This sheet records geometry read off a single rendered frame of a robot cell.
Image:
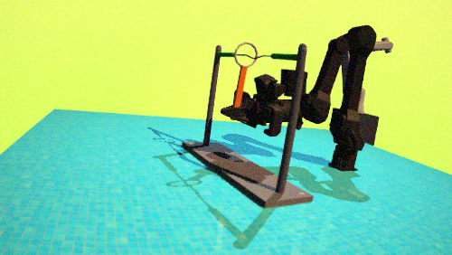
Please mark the orange handle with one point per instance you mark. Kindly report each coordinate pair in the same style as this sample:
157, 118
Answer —
243, 74

